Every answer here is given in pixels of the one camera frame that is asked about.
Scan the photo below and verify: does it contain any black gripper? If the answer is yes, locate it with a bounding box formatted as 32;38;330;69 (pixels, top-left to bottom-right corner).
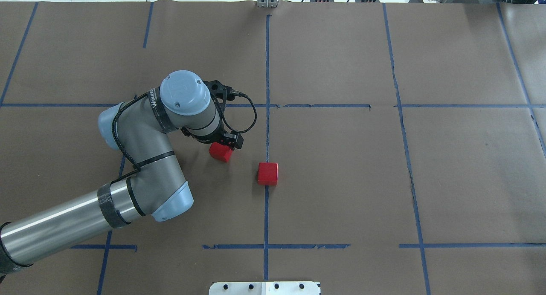
181;127;244;150

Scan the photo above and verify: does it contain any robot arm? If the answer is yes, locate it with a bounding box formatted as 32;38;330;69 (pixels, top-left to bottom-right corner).
1;70;257;279

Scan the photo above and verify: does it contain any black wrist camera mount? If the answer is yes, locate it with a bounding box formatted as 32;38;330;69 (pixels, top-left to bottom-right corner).
203;81;235;101

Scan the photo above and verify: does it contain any red block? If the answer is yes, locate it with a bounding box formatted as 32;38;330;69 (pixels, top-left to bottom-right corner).
209;143;233;163
257;162;279;186

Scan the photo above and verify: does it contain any white metal base plate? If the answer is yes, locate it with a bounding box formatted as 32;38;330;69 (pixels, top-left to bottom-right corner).
208;281;322;295

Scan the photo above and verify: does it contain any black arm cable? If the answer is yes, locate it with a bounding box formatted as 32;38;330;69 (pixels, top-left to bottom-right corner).
112;90;258;180

